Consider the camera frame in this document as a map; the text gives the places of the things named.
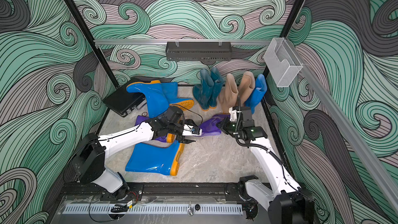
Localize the purple boot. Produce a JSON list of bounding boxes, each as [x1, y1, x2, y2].
[[135, 116, 176, 143], [200, 114, 230, 136]]

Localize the beige boot back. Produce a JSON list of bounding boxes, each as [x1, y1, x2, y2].
[[218, 74, 238, 113]]

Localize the beige boot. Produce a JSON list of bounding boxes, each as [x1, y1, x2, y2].
[[218, 74, 238, 113], [238, 71, 256, 106]]

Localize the teal boot back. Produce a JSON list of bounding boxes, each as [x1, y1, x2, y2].
[[192, 69, 214, 111]]

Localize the teal boot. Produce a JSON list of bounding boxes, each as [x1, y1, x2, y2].
[[192, 69, 214, 111], [208, 66, 224, 108]]

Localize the small blue boot orange sole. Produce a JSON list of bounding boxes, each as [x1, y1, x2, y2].
[[161, 82, 194, 111]]

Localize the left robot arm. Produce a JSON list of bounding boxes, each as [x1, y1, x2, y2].
[[71, 106, 202, 201]]

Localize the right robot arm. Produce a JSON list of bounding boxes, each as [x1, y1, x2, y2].
[[217, 105, 315, 224]]

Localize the large blue boot front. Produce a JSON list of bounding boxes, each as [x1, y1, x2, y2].
[[125, 141, 184, 176]]

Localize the black case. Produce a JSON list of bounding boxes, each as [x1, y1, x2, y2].
[[103, 78, 146, 117]]

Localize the black wall shelf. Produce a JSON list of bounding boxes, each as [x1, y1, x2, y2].
[[165, 41, 232, 62]]

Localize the clear mesh wall bin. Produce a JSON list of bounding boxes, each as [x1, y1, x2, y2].
[[263, 37, 303, 88]]

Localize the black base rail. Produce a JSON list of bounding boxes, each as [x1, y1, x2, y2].
[[60, 183, 252, 202]]

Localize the white slotted cable duct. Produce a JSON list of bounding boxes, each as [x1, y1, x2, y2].
[[62, 203, 243, 216]]

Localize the aluminium rail back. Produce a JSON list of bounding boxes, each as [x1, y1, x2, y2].
[[94, 38, 271, 46]]

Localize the aluminium rail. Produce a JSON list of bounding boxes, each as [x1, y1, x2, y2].
[[287, 40, 398, 212], [94, 38, 271, 46]]

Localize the aluminium rail right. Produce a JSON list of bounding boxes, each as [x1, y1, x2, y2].
[[287, 40, 398, 212]]

